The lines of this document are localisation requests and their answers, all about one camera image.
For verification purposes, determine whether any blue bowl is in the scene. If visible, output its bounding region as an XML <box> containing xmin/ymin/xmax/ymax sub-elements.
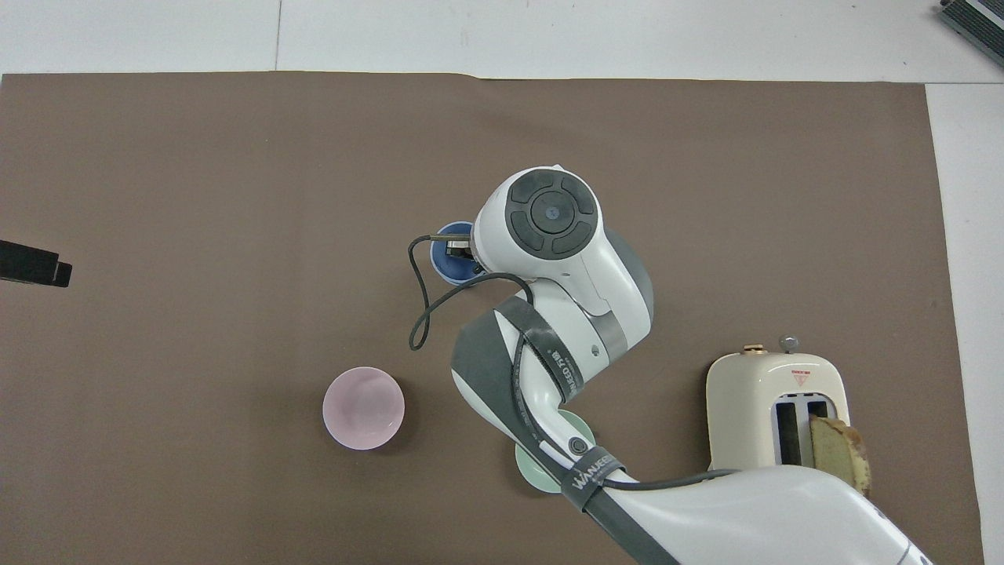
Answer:
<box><xmin>429</xmin><ymin>222</ymin><xmax>482</xmax><ymax>286</ymax></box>

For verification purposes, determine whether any pink bowl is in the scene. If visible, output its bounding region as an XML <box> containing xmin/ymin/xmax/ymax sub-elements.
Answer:
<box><xmin>322</xmin><ymin>366</ymin><xmax>407</xmax><ymax>452</ymax></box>

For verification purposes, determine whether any light green plate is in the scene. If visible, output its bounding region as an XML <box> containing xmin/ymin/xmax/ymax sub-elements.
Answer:
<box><xmin>513</xmin><ymin>411</ymin><xmax>598</xmax><ymax>495</ymax></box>

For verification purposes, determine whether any cream toaster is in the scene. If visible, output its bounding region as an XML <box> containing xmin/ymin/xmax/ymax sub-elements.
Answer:
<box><xmin>704</xmin><ymin>335</ymin><xmax>853</xmax><ymax>473</ymax></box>

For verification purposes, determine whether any bread slice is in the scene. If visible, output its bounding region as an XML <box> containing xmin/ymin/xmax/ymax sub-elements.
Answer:
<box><xmin>809</xmin><ymin>415</ymin><xmax>872</xmax><ymax>498</ymax></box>

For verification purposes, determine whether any grey ribbed box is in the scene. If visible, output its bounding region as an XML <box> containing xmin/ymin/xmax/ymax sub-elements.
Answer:
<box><xmin>939</xmin><ymin>0</ymin><xmax>1004</xmax><ymax>47</ymax></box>

